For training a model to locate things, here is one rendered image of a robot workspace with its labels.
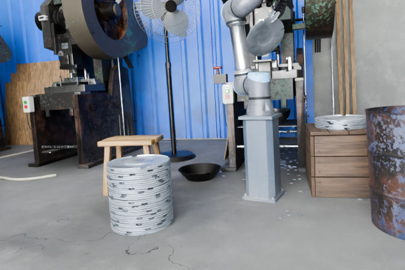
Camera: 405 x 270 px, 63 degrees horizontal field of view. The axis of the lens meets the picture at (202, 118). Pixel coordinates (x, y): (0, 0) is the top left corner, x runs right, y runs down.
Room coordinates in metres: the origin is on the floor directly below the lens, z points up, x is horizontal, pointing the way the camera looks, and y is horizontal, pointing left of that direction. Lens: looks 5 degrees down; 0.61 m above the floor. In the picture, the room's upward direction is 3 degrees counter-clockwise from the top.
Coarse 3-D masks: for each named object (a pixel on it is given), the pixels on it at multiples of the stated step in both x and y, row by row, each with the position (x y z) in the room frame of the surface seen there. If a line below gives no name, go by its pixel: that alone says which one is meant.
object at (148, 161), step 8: (112, 160) 1.57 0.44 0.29; (120, 160) 1.58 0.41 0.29; (128, 160) 1.54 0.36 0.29; (136, 160) 1.53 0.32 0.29; (144, 160) 1.52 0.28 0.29; (152, 160) 1.53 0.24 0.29; (160, 160) 1.53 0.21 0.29; (168, 160) 1.49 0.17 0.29; (112, 168) 1.41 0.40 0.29; (120, 168) 1.39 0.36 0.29; (128, 168) 1.38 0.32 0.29; (136, 168) 1.38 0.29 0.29; (144, 168) 1.39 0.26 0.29
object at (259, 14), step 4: (256, 8) 2.51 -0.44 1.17; (260, 8) 2.50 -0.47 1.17; (264, 8) 2.50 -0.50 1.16; (268, 8) 2.49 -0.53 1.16; (256, 12) 2.51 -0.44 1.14; (260, 12) 2.50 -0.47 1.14; (264, 12) 2.50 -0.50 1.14; (256, 16) 2.51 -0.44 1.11; (260, 16) 2.50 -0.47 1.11; (264, 16) 2.50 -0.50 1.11; (268, 16) 2.49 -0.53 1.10; (256, 20) 2.51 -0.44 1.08
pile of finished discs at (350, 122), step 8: (320, 120) 1.83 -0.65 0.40; (328, 120) 1.78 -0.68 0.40; (336, 120) 1.80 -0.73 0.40; (344, 120) 1.73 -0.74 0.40; (352, 120) 1.73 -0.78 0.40; (360, 120) 1.74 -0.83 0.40; (328, 128) 1.78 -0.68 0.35; (336, 128) 1.75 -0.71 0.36; (344, 128) 1.76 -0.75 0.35; (352, 128) 1.73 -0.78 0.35; (360, 128) 1.73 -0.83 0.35
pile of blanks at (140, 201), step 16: (112, 176) 1.41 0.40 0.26; (128, 176) 1.40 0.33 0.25; (144, 176) 1.38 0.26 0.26; (160, 176) 1.43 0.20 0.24; (112, 192) 1.44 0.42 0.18; (128, 192) 1.38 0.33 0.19; (144, 192) 1.38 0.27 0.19; (160, 192) 1.42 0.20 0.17; (112, 208) 1.43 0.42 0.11; (128, 208) 1.38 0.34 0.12; (144, 208) 1.38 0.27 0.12; (160, 208) 1.42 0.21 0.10; (112, 224) 1.44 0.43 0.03; (128, 224) 1.38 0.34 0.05; (144, 224) 1.38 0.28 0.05; (160, 224) 1.41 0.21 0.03
